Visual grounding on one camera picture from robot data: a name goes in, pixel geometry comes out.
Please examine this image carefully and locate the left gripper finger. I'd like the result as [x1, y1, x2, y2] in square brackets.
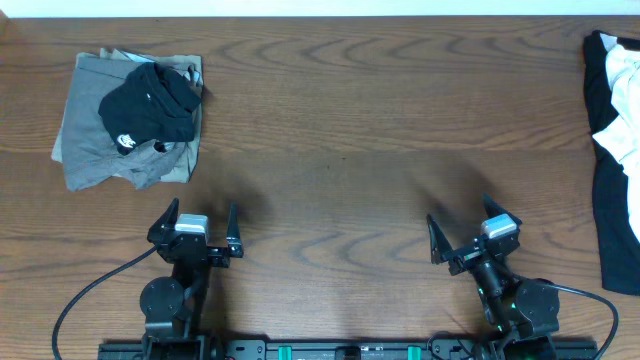
[226, 203, 244, 258]
[147, 198, 179, 244]

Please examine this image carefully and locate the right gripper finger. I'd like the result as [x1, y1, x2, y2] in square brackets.
[482, 193, 522, 225]
[426, 214, 453, 264]

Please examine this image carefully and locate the white printed t-shirt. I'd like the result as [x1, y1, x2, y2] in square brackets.
[591, 33, 640, 181]

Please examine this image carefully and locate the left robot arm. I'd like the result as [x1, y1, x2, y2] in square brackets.
[139, 199, 244, 360]

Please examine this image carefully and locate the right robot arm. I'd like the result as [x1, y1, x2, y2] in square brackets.
[426, 195, 559, 359]

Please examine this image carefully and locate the beige folded garment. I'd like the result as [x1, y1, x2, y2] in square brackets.
[51, 49, 204, 191]

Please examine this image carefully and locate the grey folded garment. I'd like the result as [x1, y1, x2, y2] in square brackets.
[57, 52, 202, 191]

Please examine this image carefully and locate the black folded garment with logo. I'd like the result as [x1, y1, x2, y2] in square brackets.
[98, 63, 201, 155]

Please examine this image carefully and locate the black t-shirt on right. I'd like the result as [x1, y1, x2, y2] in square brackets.
[583, 30, 639, 296]

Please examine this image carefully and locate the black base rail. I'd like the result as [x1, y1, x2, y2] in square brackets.
[97, 337, 598, 360]

